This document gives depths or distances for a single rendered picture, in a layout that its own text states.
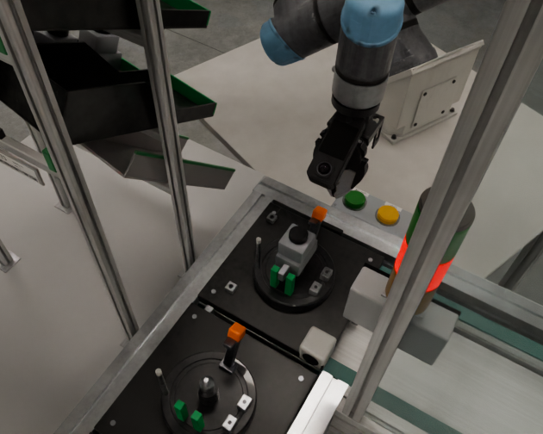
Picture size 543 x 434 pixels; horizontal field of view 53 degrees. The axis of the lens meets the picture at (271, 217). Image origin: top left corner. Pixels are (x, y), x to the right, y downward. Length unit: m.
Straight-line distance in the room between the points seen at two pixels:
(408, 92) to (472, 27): 2.26
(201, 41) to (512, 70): 2.84
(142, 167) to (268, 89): 0.69
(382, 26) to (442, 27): 2.73
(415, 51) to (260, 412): 0.83
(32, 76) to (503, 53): 0.40
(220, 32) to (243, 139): 1.92
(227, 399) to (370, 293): 0.30
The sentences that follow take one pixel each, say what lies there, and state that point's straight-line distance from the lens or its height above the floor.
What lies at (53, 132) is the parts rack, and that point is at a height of 1.39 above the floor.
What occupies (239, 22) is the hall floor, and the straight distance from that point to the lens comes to 3.28.
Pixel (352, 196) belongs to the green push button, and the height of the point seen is 0.97.
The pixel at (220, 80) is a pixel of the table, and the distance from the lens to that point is 1.49.
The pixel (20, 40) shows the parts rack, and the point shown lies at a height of 1.49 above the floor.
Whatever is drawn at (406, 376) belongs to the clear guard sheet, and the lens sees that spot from 0.71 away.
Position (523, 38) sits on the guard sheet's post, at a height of 1.61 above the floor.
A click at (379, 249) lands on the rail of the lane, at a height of 0.96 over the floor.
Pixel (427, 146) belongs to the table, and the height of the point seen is 0.86.
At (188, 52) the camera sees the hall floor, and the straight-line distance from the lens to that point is 3.06.
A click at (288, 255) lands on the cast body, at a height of 1.06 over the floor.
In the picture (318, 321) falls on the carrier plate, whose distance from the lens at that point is 0.92.
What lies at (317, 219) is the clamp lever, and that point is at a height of 1.06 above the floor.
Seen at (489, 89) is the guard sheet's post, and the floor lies 1.57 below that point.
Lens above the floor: 1.79
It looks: 52 degrees down
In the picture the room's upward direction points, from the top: 3 degrees clockwise
